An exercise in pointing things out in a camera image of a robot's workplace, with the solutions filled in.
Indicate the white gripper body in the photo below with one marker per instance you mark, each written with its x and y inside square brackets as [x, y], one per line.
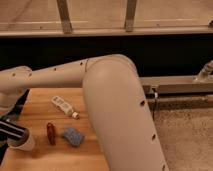
[8, 99]

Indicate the black striped eraser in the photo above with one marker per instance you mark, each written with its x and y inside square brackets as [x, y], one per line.
[12, 131]

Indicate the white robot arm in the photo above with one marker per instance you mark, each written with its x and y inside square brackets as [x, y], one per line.
[115, 101]

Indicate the small white plastic bottle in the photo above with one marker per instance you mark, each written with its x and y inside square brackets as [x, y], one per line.
[65, 107]

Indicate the red hair clip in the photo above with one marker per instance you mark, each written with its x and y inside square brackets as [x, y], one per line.
[51, 133]

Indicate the blue sponge piece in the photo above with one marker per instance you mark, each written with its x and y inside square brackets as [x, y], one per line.
[74, 137]

